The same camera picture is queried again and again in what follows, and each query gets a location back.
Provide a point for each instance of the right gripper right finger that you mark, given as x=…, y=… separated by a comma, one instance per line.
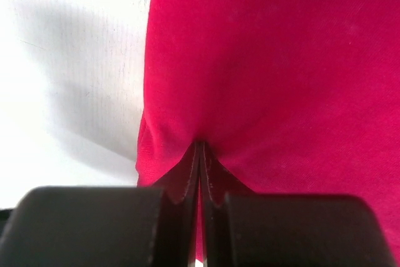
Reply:
x=245, y=228

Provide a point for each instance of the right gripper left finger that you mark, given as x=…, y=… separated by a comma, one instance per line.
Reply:
x=107, y=226

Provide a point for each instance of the magenta t shirt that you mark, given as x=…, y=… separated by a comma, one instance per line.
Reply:
x=293, y=96

